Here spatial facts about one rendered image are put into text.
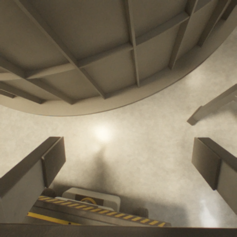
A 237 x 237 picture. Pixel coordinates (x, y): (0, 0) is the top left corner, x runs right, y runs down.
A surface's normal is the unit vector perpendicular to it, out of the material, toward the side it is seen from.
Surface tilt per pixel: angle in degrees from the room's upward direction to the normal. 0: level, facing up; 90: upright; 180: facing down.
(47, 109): 0
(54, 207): 0
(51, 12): 90
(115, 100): 0
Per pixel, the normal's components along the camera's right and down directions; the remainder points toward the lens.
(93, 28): 0.30, 0.93
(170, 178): -0.16, -0.15
